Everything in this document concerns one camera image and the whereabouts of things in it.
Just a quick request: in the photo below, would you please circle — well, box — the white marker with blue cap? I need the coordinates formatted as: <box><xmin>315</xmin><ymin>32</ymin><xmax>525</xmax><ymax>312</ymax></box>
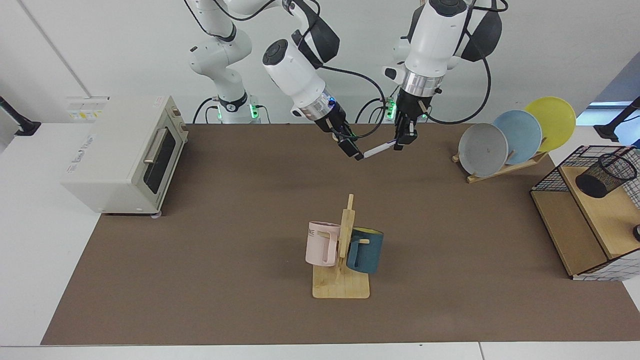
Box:
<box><xmin>362</xmin><ymin>141</ymin><xmax>398</xmax><ymax>159</ymax></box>

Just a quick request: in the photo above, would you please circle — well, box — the black mesh pen holder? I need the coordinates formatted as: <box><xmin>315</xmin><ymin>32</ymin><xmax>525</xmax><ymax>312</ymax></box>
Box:
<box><xmin>575</xmin><ymin>153</ymin><xmax>638</xmax><ymax>199</ymax></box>

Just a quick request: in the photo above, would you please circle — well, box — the grey plate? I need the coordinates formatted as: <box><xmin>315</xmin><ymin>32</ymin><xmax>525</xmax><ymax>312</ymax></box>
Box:
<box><xmin>458</xmin><ymin>123</ymin><xmax>510</xmax><ymax>178</ymax></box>

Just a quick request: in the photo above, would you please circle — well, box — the wooden plate rack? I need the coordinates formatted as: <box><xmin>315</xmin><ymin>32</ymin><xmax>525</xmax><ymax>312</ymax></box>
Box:
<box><xmin>452</xmin><ymin>151</ymin><xmax>550</xmax><ymax>184</ymax></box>

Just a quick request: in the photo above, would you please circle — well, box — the teal cup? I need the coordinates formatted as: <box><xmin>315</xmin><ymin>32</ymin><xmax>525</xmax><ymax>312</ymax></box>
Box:
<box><xmin>346</xmin><ymin>227</ymin><xmax>385</xmax><ymax>275</ymax></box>

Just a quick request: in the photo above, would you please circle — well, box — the pink cup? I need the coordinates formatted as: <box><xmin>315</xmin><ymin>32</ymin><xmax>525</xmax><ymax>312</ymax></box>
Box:
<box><xmin>305</xmin><ymin>221</ymin><xmax>342</xmax><ymax>267</ymax></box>

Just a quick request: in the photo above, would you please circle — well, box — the light blue plate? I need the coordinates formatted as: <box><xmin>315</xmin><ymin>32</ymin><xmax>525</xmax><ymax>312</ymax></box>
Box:
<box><xmin>492</xmin><ymin>110</ymin><xmax>543</xmax><ymax>166</ymax></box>

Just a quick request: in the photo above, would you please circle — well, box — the wooden cup stand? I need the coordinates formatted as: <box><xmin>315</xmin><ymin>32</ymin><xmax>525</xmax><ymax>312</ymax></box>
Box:
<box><xmin>312</xmin><ymin>194</ymin><xmax>371</xmax><ymax>300</ymax></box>

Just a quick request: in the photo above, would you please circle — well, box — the yellow plate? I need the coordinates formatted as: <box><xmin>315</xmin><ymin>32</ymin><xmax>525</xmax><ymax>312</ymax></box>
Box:
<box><xmin>524</xmin><ymin>96</ymin><xmax>577</xmax><ymax>153</ymax></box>

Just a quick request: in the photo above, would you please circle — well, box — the brown table cloth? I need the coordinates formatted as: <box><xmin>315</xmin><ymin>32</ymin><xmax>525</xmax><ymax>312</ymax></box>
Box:
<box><xmin>41</xmin><ymin>123</ymin><xmax>640</xmax><ymax>346</ymax></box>

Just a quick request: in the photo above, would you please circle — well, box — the black clamp stand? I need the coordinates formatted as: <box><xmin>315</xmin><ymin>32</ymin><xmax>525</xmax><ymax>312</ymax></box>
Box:
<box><xmin>594</xmin><ymin>96</ymin><xmax>640</xmax><ymax>143</ymax></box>
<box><xmin>0</xmin><ymin>96</ymin><xmax>42</xmax><ymax>137</ymax></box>

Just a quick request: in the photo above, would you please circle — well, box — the pale toaster oven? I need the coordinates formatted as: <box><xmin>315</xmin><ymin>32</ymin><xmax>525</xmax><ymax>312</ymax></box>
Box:
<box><xmin>61</xmin><ymin>95</ymin><xmax>190</xmax><ymax>218</ymax></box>

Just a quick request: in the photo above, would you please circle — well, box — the white power socket box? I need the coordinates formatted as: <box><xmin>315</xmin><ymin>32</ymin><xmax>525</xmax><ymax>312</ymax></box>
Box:
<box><xmin>66</xmin><ymin>96</ymin><xmax>110</xmax><ymax>124</ymax></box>

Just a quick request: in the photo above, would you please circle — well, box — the wire basket with wooden floor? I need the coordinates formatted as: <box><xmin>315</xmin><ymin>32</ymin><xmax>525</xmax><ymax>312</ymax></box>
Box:
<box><xmin>531</xmin><ymin>145</ymin><xmax>640</xmax><ymax>282</ymax></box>

